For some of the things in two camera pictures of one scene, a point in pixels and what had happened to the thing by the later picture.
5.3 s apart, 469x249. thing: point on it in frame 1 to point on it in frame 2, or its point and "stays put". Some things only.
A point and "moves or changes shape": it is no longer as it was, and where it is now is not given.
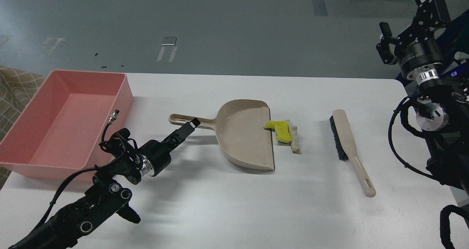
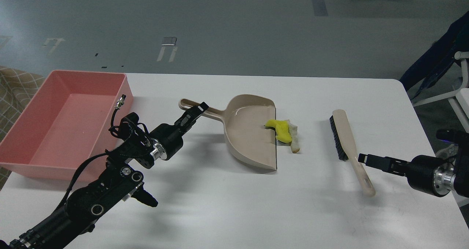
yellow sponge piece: (281, 130) stays put
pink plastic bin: (57, 134) stays put
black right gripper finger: (383, 48) to (386, 164)
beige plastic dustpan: (243, 127) moves or changes shape
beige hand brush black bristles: (347, 150) stays put
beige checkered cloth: (17, 87) stays put
